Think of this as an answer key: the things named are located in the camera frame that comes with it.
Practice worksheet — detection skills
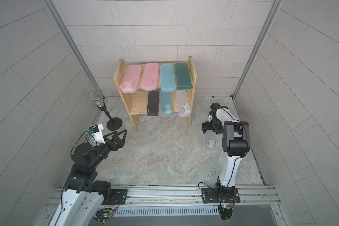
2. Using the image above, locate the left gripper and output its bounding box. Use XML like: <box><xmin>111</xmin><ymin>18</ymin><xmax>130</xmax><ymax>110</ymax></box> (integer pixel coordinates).
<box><xmin>89</xmin><ymin>130</ymin><xmax>128</xmax><ymax>170</ymax></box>

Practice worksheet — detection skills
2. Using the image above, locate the clear frosted pencil case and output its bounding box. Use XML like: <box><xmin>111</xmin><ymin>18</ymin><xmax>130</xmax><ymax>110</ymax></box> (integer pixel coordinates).
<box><xmin>204</xmin><ymin>131</ymin><xmax>216</xmax><ymax>152</ymax></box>
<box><xmin>175</xmin><ymin>90</ymin><xmax>191</xmax><ymax>117</ymax></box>

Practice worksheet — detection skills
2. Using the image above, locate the black pencil case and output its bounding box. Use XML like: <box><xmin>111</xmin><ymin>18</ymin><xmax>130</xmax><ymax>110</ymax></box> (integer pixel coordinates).
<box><xmin>147</xmin><ymin>90</ymin><xmax>159</xmax><ymax>116</ymax></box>

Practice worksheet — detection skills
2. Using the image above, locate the small teal pencil case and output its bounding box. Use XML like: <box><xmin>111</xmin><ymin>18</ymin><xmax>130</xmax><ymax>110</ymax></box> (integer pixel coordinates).
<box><xmin>160</xmin><ymin>90</ymin><xmax>173</xmax><ymax>115</ymax></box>

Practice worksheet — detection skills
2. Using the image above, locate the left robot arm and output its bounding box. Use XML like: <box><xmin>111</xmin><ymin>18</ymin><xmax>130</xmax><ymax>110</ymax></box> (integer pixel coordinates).
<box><xmin>50</xmin><ymin>130</ymin><xmax>128</xmax><ymax>226</ymax></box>

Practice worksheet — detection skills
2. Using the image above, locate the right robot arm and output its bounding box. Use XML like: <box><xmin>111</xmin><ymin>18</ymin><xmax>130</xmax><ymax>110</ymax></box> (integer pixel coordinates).
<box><xmin>202</xmin><ymin>103</ymin><xmax>250</xmax><ymax>196</ymax></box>

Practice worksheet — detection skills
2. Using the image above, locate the dark green pencil case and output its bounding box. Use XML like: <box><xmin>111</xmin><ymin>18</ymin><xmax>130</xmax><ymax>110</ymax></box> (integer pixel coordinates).
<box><xmin>175</xmin><ymin>63</ymin><xmax>192</xmax><ymax>90</ymax></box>

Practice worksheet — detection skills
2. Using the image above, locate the left pink pencil case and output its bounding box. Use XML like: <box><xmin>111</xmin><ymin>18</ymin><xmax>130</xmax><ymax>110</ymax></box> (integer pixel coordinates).
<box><xmin>120</xmin><ymin>65</ymin><xmax>142</xmax><ymax>93</ymax></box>

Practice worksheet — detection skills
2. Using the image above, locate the pink pencil case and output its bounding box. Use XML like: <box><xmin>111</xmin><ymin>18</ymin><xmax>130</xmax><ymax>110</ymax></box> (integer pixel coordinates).
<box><xmin>120</xmin><ymin>65</ymin><xmax>142</xmax><ymax>93</ymax></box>
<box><xmin>141</xmin><ymin>63</ymin><xmax>159</xmax><ymax>91</ymax></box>

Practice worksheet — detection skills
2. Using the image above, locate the wooden two-tier shelf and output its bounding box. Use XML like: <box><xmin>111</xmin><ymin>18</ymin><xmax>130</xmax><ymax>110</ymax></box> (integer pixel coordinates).
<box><xmin>113</xmin><ymin>56</ymin><xmax>197</xmax><ymax>131</ymax></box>

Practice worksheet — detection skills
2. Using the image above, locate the large light blue pencil case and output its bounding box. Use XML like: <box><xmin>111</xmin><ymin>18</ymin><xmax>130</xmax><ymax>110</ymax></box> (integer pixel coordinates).
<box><xmin>160</xmin><ymin>64</ymin><xmax>176</xmax><ymax>92</ymax></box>

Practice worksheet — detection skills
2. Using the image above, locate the right pink pencil case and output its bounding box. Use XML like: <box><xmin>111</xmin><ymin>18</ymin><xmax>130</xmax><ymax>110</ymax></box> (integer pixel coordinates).
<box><xmin>141</xmin><ymin>63</ymin><xmax>159</xmax><ymax>91</ymax></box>

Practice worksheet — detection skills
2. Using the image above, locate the microphone on black stand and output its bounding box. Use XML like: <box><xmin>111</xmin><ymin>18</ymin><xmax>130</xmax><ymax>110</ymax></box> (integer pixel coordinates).
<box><xmin>90</xmin><ymin>92</ymin><xmax>122</xmax><ymax>131</ymax></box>

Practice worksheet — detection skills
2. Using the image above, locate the left circuit board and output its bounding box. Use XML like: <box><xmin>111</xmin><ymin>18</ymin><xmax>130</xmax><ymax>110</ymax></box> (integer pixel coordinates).
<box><xmin>92</xmin><ymin>208</ymin><xmax>114</xmax><ymax>225</ymax></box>

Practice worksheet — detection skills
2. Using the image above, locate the circuit board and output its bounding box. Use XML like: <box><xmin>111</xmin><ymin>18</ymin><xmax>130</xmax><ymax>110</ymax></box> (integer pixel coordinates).
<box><xmin>218</xmin><ymin>205</ymin><xmax>233</xmax><ymax>221</ymax></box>
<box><xmin>92</xmin><ymin>208</ymin><xmax>114</xmax><ymax>225</ymax></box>

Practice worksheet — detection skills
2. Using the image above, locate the right circuit board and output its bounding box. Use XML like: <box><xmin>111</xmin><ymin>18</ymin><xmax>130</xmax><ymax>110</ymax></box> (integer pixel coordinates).
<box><xmin>218</xmin><ymin>205</ymin><xmax>233</xmax><ymax>221</ymax></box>

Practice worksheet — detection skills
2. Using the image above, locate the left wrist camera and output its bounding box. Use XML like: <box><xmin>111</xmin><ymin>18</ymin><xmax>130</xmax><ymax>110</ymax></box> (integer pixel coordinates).
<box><xmin>88</xmin><ymin>124</ymin><xmax>105</xmax><ymax>144</ymax></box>

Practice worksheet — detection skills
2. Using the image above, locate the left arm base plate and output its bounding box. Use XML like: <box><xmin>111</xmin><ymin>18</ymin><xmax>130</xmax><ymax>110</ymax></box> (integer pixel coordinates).
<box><xmin>102</xmin><ymin>189</ymin><xmax>128</xmax><ymax>205</ymax></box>

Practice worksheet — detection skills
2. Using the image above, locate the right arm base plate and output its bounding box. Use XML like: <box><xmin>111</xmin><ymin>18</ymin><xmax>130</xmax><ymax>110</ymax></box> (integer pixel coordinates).
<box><xmin>201</xmin><ymin>186</ymin><xmax>241</xmax><ymax>204</ymax></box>

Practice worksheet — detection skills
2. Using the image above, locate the aluminium rail frame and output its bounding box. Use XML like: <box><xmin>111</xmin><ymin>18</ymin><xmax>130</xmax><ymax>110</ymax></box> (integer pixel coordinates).
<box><xmin>36</xmin><ymin>184</ymin><xmax>289</xmax><ymax>226</ymax></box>

